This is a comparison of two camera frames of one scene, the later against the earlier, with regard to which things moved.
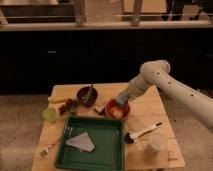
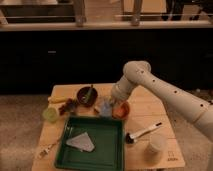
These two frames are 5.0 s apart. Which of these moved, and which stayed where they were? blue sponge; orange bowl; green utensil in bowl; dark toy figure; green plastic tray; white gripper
Moved: blue sponge; white gripper
Stayed: orange bowl; dark toy figure; green utensil in bowl; green plastic tray
